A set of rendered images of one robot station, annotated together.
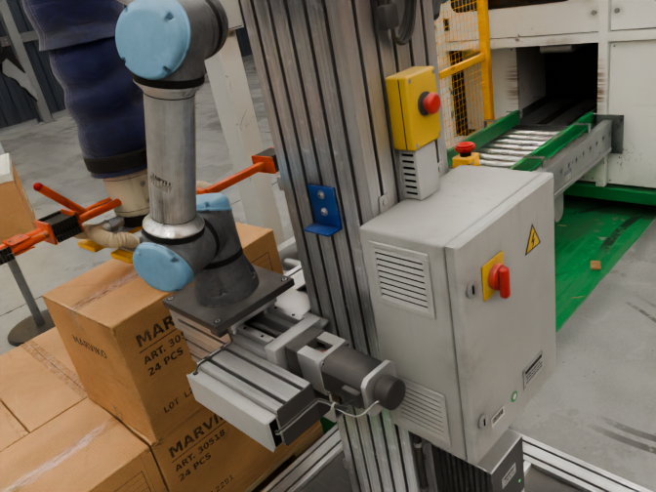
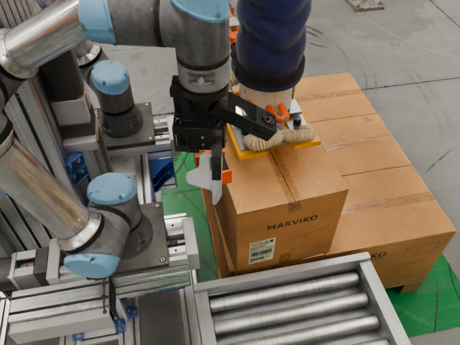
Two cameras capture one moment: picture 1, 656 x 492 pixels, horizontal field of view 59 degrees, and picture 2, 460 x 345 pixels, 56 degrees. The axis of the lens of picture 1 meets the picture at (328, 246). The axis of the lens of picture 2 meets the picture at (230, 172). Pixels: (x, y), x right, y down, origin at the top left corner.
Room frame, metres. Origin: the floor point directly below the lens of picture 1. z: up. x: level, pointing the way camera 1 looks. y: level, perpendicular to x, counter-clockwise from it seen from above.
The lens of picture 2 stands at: (2.10, -0.58, 2.07)
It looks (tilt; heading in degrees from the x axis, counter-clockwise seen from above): 48 degrees down; 120
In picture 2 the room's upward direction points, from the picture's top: straight up
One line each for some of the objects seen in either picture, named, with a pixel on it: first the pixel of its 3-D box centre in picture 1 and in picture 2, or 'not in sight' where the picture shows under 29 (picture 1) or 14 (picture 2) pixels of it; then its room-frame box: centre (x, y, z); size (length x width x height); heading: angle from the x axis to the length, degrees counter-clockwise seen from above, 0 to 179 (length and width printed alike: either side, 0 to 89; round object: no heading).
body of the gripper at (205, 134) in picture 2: not in sight; (202, 113); (1.80, -0.14, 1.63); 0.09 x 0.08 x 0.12; 26
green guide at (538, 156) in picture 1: (533, 165); not in sight; (2.68, -1.08, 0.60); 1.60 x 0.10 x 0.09; 131
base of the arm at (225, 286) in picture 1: (222, 269); (119, 113); (1.18, 0.25, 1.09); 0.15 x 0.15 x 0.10
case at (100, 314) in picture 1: (180, 314); (263, 176); (1.64, 0.51, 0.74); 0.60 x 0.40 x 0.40; 135
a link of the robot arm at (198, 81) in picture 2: not in sight; (203, 70); (1.81, -0.14, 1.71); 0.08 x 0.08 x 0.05
